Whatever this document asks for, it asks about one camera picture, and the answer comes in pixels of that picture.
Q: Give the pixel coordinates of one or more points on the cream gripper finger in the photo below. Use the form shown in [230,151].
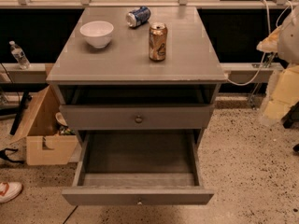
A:
[270,43]

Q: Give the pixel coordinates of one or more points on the orange soda can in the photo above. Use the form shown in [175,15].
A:
[157,41]

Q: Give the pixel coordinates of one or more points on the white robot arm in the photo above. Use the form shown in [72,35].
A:
[283,88]

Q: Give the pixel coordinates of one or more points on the blue soda can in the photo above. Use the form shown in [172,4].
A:
[137,17]

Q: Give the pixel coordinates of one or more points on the grey drawer cabinet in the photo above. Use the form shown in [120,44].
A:
[122,73]

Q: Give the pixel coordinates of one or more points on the open grey lower drawer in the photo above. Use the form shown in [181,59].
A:
[138,168]

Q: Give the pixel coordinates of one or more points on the closed grey upper drawer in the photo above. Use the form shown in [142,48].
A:
[136,117]

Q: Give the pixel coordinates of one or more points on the white bowl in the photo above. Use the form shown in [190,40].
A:
[97,33]

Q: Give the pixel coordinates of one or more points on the open cardboard box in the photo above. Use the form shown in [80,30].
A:
[39,127]

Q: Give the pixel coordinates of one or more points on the clear plastic water bottle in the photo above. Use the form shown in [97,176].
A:
[19,55]

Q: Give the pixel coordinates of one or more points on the white and orange sneaker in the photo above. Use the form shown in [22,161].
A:
[9,191]

